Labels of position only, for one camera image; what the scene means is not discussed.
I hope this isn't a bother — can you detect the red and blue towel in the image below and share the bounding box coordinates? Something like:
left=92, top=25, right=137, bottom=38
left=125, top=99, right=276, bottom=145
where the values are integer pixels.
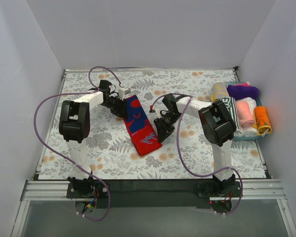
left=124, top=95, right=162, bottom=156

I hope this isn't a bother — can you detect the pink panda towel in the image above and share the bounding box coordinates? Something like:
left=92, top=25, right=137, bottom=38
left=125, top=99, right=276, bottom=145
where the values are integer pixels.
left=236, top=101, right=255, bottom=128

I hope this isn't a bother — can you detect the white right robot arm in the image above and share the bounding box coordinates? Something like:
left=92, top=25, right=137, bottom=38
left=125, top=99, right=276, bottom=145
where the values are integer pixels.
left=149, top=93, right=236, bottom=196

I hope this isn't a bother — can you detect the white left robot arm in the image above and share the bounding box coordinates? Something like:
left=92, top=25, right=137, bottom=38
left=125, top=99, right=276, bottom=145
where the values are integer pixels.
left=59, top=80, right=131, bottom=198

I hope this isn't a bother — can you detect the floral patterned table mat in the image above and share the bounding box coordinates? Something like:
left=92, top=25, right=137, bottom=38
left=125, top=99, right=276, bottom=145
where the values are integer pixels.
left=38, top=69, right=267, bottom=180

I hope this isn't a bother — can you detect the grey yellow rolled towel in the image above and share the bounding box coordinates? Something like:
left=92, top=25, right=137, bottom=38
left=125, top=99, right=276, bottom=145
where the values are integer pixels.
left=211, top=81, right=229, bottom=102

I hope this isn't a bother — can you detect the striped lemon rolled towel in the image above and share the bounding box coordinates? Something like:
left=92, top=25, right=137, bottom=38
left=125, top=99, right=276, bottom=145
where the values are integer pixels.
left=221, top=97, right=241, bottom=136

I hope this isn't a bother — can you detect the purple rolled towel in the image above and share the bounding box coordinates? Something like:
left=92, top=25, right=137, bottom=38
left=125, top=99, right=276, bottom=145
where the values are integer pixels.
left=227, top=85, right=259, bottom=100

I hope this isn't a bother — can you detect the white rolled towel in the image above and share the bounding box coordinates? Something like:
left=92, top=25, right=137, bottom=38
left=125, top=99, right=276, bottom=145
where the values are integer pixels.
left=235, top=97, right=257, bottom=137

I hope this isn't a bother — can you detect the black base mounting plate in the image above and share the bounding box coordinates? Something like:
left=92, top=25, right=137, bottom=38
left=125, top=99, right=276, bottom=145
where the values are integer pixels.
left=66, top=179, right=241, bottom=209

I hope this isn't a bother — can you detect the orange rolled towel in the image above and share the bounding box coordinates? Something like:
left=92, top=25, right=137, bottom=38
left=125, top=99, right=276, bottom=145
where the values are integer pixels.
left=253, top=106, right=272, bottom=136

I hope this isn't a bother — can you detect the teal towel tray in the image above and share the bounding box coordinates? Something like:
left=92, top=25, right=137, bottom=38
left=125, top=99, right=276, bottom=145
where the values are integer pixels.
left=225, top=82, right=261, bottom=141

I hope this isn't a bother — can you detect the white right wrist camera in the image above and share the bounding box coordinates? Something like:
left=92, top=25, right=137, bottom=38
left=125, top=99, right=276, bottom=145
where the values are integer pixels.
left=149, top=106, right=162, bottom=118

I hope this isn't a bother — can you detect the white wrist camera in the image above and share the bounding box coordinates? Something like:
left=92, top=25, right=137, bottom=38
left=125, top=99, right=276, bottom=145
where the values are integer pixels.
left=149, top=106, right=162, bottom=118
left=117, top=87, right=131, bottom=100

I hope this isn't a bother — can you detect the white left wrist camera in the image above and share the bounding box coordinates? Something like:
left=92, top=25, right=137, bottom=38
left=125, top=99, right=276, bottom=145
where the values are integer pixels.
left=117, top=87, right=131, bottom=100

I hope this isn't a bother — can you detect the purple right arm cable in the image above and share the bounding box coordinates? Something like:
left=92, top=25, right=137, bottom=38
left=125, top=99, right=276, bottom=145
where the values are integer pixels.
left=149, top=94, right=243, bottom=216

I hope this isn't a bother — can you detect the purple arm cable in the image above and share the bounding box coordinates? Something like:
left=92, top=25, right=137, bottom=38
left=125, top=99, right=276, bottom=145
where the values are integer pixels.
left=149, top=94, right=243, bottom=216
left=33, top=66, right=124, bottom=222

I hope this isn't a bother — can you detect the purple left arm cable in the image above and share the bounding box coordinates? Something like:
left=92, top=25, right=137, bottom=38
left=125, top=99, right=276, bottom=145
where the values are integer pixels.
left=33, top=66, right=124, bottom=222

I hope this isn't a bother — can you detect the aluminium frame rail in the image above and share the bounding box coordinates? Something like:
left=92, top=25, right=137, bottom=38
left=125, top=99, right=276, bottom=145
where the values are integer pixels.
left=10, top=179, right=296, bottom=237

